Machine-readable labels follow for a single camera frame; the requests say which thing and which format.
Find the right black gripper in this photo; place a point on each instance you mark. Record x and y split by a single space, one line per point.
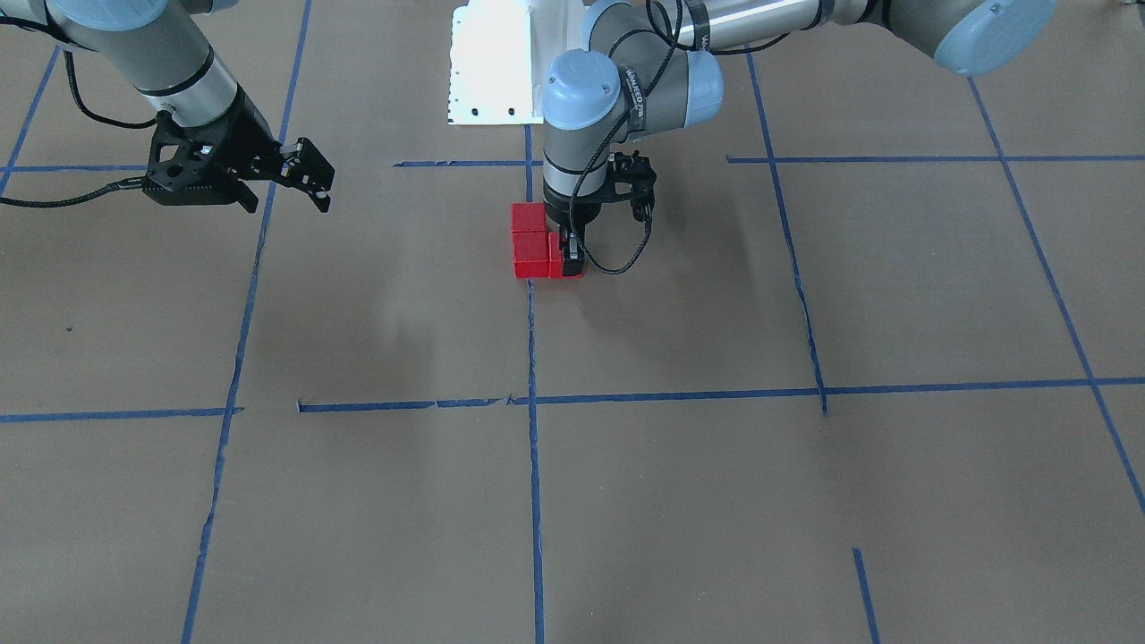
243 122

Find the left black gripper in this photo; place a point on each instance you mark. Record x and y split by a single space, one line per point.
572 212

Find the red wooden cube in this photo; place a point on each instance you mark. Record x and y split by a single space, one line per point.
556 266
530 255
528 217

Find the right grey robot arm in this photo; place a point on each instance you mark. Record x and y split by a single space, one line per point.
156 45

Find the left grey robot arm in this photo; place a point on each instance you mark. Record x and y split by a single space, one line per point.
646 70

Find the brown paper table cover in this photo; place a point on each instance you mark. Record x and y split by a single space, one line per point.
877 377

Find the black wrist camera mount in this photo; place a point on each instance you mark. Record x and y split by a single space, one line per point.
631 178

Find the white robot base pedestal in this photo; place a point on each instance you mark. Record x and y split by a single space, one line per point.
499 58

